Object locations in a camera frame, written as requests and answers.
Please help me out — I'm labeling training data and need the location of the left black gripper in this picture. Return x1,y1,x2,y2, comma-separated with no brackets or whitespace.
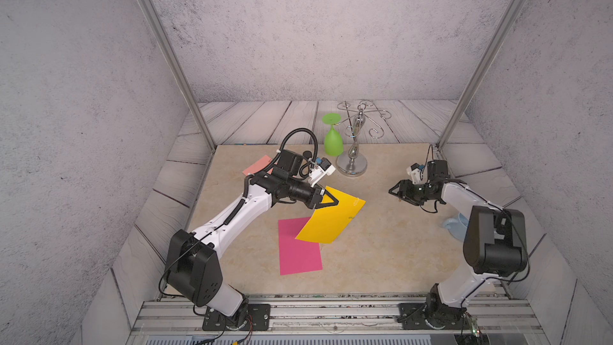
285,179,339,210

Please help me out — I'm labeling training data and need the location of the yellow paper sheet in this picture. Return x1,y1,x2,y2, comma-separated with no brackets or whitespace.
296,187,366,244

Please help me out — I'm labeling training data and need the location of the magenta paper sheet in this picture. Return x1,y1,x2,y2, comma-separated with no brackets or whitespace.
278,217,323,276

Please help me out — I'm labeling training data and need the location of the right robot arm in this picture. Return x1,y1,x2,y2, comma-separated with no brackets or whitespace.
389,160,529,329

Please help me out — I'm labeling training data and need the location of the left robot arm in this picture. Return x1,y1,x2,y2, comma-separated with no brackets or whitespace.
162,149,335,326

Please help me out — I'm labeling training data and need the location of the silver metal hanger stand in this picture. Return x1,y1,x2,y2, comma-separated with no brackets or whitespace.
335,99,392,177

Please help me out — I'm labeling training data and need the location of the green plastic wine glass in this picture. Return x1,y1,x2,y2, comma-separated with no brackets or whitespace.
322,113,343,157

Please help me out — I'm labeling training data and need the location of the light blue cup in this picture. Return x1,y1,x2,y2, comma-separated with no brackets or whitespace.
442,213,469,242

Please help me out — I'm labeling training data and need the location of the salmon pink paper sheet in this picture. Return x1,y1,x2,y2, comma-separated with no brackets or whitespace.
243,155,272,176

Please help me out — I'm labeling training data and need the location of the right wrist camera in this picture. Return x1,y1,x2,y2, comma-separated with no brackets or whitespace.
406,163,427,184

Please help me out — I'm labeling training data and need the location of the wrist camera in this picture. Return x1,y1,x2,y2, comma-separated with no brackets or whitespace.
307,157,336,188
406,163,427,184

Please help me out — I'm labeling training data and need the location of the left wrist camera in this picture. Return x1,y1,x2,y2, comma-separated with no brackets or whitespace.
307,157,336,188

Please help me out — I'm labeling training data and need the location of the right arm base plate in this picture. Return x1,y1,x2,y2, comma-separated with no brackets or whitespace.
397,303,470,331

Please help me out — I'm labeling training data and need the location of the aluminium front rail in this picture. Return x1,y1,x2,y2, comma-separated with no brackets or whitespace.
131,292,548,344

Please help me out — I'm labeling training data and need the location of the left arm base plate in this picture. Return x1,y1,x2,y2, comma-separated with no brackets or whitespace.
202,303,271,332

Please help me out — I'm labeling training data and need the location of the right aluminium frame post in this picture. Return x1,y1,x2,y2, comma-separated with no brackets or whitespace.
436,0,527,151

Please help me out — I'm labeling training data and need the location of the aluminium frame post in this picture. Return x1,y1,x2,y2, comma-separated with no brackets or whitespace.
137,0,216,152
436,0,527,151

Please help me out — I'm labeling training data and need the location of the left aluminium frame post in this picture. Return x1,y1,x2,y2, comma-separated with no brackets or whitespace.
137,0,216,152

